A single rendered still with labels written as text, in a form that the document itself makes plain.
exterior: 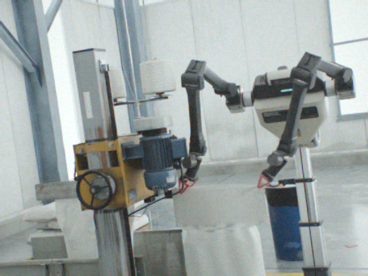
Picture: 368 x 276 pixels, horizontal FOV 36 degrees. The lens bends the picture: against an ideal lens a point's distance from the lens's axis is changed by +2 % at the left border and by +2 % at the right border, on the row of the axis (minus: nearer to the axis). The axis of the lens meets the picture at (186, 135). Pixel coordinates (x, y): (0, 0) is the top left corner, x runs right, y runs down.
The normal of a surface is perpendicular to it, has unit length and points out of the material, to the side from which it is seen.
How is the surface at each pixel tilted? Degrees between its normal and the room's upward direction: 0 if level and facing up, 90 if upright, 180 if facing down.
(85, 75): 90
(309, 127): 130
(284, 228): 93
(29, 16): 90
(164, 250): 90
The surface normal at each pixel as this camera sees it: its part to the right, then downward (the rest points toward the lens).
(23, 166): 0.93, -0.10
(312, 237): -0.36, 0.10
